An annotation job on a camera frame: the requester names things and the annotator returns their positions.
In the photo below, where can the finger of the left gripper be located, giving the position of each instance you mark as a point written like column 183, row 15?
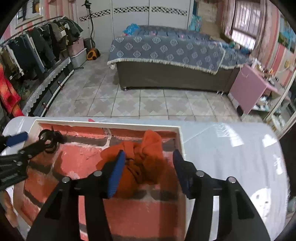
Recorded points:
column 9, row 141
column 36, row 148

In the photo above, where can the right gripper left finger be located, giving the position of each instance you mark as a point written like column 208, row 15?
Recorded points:
column 58, row 218

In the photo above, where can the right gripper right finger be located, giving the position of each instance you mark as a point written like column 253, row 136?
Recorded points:
column 238, row 217

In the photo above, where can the orange fabric scrunchie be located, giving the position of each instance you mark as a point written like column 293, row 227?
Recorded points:
column 144, row 164

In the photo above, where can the brick-pattern jewelry tray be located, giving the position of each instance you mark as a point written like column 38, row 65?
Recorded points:
column 148, row 215

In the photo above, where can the person left hand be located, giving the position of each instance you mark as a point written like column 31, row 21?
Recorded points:
column 9, row 210

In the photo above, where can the orange red coat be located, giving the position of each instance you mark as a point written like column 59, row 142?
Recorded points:
column 9, row 96

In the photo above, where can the grey polar bear tablecloth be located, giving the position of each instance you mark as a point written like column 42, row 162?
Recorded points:
column 250, row 152

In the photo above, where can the metal clothes rack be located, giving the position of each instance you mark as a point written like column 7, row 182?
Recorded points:
column 36, row 62

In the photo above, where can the plastic storage boxes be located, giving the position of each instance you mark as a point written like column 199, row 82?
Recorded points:
column 77, row 53

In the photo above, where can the standing mirror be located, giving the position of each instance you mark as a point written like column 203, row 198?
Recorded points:
column 282, row 112

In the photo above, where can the garment steamer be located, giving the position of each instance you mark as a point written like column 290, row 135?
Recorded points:
column 93, row 53

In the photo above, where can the pink side table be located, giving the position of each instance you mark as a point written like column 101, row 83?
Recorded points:
column 251, row 92

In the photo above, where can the white sliding wardrobe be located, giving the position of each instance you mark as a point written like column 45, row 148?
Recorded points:
column 110, row 18

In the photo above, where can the bed with blue cover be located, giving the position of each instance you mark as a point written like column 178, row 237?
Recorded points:
column 164, row 57

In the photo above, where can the couple poster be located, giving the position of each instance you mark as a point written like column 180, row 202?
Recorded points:
column 286, row 35

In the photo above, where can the window with pink curtains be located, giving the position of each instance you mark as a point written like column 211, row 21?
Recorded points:
column 244, row 22

